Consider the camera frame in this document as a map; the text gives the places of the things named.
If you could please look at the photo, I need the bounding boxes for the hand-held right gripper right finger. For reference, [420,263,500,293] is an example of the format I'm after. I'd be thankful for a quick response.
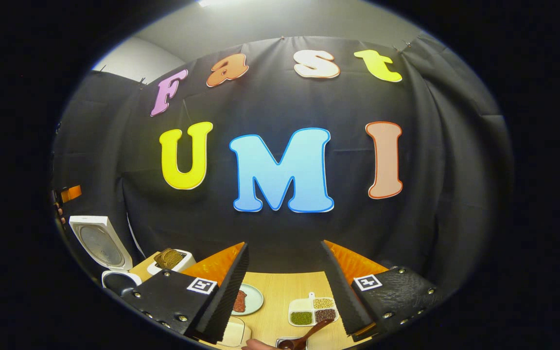
[319,239,444,342]

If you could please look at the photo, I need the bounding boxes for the metal chopstick holder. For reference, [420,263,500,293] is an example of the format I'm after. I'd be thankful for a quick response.
[275,336,309,350]

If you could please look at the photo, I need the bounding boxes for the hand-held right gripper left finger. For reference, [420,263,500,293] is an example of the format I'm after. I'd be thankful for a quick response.
[122,242,251,344]

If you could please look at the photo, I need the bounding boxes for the white divided bean dish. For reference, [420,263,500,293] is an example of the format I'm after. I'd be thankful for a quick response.
[288,292,339,328]

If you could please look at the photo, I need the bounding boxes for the brown wooden spoon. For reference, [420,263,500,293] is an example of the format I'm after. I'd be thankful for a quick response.
[278,318,334,350]

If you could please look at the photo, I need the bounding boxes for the white power cord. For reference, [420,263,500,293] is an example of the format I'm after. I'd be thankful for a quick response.
[125,214,146,256]

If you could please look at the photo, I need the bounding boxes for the light green plate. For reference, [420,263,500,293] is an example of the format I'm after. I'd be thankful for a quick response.
[231,283,265,317]

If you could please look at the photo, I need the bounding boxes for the white toaster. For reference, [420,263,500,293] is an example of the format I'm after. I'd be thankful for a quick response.
[146,249,197,277]

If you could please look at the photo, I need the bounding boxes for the white rice cooker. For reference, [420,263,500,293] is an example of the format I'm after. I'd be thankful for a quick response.
[68,215,143,298]

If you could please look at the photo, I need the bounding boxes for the brown toast slice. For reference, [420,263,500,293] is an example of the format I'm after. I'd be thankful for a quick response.
[161,248,185,268]
[154,250,174,271]

